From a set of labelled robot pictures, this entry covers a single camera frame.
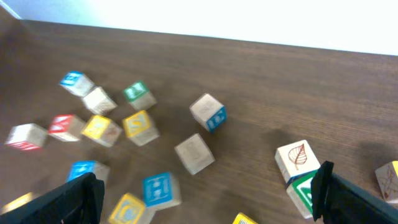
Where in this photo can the green L block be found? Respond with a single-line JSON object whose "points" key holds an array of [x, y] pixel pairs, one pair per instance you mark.
{"points": [[139, 96]]}

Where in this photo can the green Z block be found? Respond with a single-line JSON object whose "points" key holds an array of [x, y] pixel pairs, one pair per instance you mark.
{"points": [[299, 192]]}

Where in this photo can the blue H block upper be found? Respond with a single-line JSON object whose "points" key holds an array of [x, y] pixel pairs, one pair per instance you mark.
{"points": [[161, 191]]}

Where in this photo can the red Y block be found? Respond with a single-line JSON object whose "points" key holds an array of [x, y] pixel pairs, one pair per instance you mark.
{"points": [[66, 127]]}

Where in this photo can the blue number five block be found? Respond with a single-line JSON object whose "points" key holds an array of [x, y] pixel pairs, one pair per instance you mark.
{"points": [[77, 83]]}

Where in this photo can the leaf wood block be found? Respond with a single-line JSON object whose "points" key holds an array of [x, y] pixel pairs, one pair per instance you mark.
{"points": [[295, 160]]}

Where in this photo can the plain wood block green side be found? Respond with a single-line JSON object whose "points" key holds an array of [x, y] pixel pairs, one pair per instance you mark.
{"points": [[194, 154]]}

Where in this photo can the wood block red side left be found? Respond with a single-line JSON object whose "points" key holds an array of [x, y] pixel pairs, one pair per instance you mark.
{"points": [[27, 137]]}

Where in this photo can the yellow block centre left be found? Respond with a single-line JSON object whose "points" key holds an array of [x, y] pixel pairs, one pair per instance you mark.
{"points": [[131, 210]]}

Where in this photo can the yellow block top centre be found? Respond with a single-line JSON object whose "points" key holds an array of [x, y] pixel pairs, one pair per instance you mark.
{"points": [[387, 179]]}

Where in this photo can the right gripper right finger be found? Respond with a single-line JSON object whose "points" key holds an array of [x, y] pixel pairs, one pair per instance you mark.
{"points": [[338, 201]]}

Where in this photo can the plain wood block left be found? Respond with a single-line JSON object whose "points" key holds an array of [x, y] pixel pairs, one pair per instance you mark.
{"points": [[98, 102]]}

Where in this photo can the blue H block left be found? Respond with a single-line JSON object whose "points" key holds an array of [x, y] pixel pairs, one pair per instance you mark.
{"points": [[79, 168]]}

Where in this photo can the plain wood block blue side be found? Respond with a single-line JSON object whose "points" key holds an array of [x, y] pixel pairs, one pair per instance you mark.
{"points": [[209, 112]]}

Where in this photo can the blue h block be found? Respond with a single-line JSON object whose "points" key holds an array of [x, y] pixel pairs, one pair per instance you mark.
{"points": [[79, 168], [161, 191]]}

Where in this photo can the yellow G block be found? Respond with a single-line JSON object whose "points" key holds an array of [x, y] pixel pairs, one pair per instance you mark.
{"points": [[102, 130]]}

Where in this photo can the yellow block lower left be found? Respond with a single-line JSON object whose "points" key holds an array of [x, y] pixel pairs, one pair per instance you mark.
{"points": [[19, 202]]}

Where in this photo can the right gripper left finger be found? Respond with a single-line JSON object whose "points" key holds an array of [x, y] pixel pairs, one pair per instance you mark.
{"points": [[77, 201]]}

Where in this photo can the yellow S block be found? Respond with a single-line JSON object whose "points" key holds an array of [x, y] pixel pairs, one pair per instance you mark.
{"points": [[241, 218], [140, 128]]}

